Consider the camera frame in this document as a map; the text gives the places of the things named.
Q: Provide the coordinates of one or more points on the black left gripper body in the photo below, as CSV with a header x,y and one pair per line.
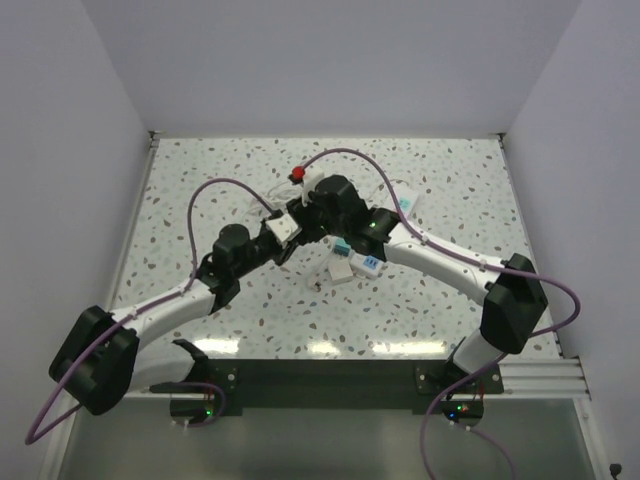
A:
x,y
262,251

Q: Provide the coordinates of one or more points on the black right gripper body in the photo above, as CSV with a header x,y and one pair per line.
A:
x,y
335,227

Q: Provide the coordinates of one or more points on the teal plug adapter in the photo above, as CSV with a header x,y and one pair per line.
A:
x,y
341,247

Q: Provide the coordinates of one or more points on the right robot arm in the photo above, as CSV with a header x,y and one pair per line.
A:
x,y
511,298

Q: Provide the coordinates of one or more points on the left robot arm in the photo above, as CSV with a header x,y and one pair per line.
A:
x,y
96,362

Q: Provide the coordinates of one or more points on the white charger block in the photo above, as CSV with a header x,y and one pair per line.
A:
x,y
340,271

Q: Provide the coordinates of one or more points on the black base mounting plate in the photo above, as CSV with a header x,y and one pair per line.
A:
x,y
399,384

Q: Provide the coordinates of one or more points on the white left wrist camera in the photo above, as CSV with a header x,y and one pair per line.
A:
x,y
284,228

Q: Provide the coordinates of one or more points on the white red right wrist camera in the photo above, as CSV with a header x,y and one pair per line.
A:
x,y
306,177

